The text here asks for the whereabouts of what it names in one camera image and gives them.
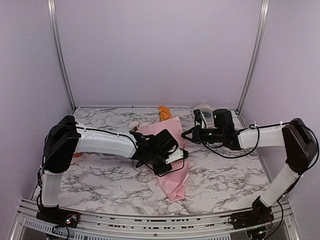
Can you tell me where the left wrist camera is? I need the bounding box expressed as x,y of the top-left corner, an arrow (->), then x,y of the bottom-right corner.
165,148 -> 189,165

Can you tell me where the left aluminium frame post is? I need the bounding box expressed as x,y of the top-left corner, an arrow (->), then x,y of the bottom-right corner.
47,0 -> 77,112

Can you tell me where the red and white bowl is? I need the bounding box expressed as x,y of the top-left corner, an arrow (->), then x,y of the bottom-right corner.
73,152 -> 83,158

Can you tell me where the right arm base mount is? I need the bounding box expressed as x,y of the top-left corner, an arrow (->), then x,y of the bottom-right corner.
228,197 -> 275,230

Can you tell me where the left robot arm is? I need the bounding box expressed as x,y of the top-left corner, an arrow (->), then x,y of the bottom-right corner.
39,115 -> 184,223

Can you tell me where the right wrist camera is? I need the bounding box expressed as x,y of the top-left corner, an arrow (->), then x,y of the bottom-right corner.
193,109 -> 207,129

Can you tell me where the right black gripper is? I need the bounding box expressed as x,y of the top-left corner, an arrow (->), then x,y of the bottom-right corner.
181,125 -> 224,145

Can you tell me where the orange fake flower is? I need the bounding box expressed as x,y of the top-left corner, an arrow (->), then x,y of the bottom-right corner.
158,105 -> 172,122

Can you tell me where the right aluminium frame post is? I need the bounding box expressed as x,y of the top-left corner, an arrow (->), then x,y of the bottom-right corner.
236,0 -> 270,115

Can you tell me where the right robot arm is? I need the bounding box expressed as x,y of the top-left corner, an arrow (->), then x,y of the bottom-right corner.
181,109 -> 320,224

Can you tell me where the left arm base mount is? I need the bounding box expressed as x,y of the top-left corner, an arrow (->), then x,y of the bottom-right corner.
36,203 -> 80,228

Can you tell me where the grey ringed plate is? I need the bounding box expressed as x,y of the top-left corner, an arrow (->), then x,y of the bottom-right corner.
191,103 -> 215,125

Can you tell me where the pink wrapping paper sheet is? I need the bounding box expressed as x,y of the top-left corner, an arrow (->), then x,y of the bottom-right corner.
136,115 -> 191,202

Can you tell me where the aluminium frame post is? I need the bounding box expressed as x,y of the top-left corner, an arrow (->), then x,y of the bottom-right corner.
236,0 -> 270,115
47,0 -> 77,112

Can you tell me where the tan ribbon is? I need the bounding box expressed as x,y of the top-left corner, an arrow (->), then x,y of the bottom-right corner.
137,160 -> 196,183

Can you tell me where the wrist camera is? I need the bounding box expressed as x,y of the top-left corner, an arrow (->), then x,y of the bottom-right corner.
165,148 -> 189,165
193,109 -> 207,129

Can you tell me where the white rose fake flower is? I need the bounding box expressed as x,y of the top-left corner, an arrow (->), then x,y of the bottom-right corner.
128,120 -> 149,132

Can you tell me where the front aluminium rail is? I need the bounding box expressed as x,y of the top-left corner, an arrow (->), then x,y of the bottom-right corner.
8,199 -> 301,240

